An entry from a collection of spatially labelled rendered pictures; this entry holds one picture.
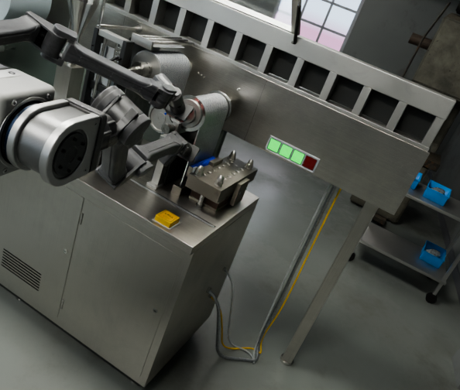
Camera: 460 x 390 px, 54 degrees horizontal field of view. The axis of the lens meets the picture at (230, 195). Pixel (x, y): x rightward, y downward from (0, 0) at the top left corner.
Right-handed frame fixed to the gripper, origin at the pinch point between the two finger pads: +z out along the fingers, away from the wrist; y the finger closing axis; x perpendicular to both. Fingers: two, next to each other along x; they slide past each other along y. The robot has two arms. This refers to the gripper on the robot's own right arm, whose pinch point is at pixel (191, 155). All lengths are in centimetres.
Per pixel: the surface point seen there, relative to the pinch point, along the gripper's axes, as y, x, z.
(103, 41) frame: -45, 20, -28
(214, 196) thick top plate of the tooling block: 18.2, -10.5, -1.2
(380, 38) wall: -29, 343, 495
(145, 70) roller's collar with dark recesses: -28.2, 19.5, -18.7
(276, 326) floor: 60, -58, 116
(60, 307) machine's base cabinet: -26, -90, 18
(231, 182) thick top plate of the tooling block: 18.8, -1.1, 7.9
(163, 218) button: 9.7, -27.7, -17.5
